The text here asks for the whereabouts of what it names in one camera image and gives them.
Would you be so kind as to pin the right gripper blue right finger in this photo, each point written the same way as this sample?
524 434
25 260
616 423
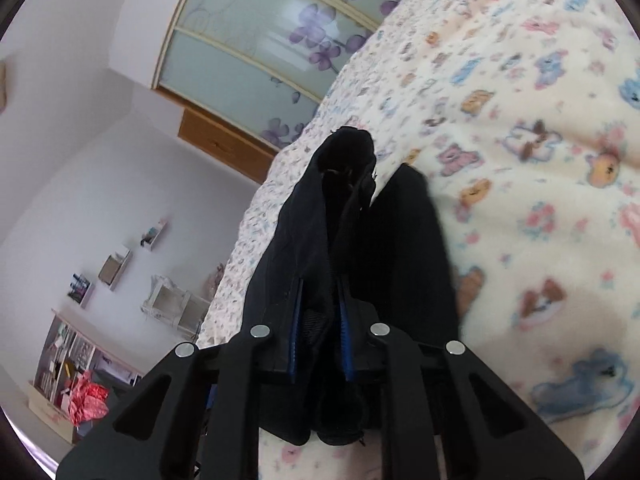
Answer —
442 412

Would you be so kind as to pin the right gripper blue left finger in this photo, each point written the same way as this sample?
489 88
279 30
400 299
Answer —
197 413

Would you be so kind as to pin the black pants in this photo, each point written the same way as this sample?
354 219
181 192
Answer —
348 242

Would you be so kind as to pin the red crumpled cloth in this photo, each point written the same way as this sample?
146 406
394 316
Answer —
87 401

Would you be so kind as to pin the pink white bookshelf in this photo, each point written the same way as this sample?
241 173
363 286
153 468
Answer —
71 352

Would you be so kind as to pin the brown wooden door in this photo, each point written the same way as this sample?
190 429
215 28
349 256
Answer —
226 143

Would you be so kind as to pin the teddy bear print bedspread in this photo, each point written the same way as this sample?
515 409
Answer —
523 115

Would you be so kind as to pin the frosted glass floral wardrobe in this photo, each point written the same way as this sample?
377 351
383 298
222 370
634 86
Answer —
264 65

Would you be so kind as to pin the middle white wall shelf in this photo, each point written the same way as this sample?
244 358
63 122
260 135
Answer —
113 267

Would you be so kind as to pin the white wall shelf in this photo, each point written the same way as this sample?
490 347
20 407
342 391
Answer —
151 235
113 267

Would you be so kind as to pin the wall shelf with books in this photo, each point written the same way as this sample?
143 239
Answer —
80 290

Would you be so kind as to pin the upper white wall shelf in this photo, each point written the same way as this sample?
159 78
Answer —
151 235

